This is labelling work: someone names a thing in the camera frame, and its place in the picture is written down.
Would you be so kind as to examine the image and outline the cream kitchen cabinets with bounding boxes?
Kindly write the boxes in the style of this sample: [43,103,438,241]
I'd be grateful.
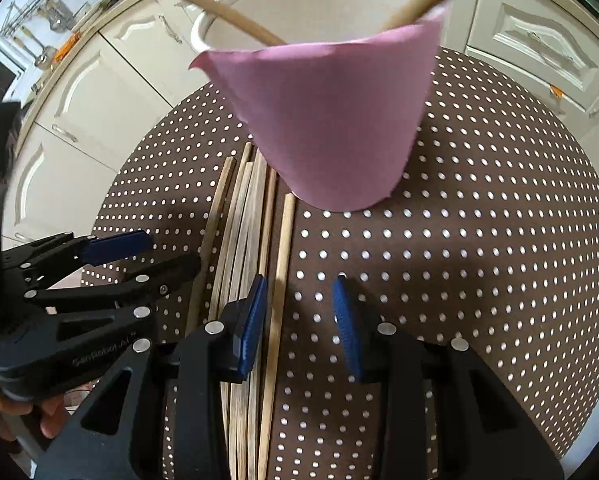
[2,0,599,261]

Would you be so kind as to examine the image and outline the orange tag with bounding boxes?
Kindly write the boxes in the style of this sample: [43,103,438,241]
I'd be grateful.
[548,84,566,117]

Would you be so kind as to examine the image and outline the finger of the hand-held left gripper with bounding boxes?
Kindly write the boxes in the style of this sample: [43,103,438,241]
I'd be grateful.
[2,230,154,286]
[26,252,202,351]

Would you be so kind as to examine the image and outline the round wooden chopstick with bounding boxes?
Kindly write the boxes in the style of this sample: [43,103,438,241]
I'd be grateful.
[256,194,296,480]

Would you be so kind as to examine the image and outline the brown polka dot tablecloth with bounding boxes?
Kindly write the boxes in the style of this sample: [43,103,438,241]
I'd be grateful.
[82,47,599,480]

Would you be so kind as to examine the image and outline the orange utensil handle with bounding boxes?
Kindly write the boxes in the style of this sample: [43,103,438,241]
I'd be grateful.
[54,31,83,59]

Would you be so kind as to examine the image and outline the pink paper-wrapped cup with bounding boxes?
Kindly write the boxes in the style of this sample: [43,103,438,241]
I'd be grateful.
[189,0,453,213]

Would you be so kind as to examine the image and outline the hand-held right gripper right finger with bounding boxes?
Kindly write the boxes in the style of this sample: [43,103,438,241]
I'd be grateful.
[332,274,565,480]

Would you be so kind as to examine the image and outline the bundle of bamboo chopsticks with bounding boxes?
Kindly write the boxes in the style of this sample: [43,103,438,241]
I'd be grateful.
[206,142,280,480]

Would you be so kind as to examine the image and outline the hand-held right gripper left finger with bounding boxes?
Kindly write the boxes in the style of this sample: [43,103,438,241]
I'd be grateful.
[39,274,270,480]

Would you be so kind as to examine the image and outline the person's left hand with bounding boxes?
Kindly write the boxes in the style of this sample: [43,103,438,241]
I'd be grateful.
[0,387,72,441]

